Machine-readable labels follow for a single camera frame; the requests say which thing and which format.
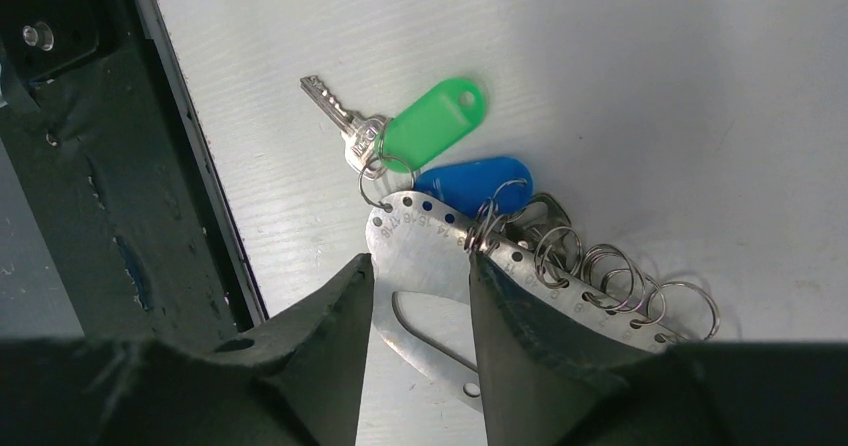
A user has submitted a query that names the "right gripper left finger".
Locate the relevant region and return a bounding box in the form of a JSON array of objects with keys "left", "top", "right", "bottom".
[{"left": 1, "top": 253, "right": 375, "bottom": 445}]

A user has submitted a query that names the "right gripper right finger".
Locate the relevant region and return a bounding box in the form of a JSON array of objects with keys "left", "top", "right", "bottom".
[{"left": 469, "top": 253, "right": 847, "bottom": 445}]

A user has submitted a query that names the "keyring with keys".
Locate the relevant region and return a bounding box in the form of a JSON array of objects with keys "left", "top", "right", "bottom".
[{"left": 365, "top": 190, "right": 685, "bottom": 411}]

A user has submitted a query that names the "green tagged key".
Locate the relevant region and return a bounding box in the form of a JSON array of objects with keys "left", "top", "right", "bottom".
[{"left": 300, "top": 75, "right": 488, "bottom": 180}]

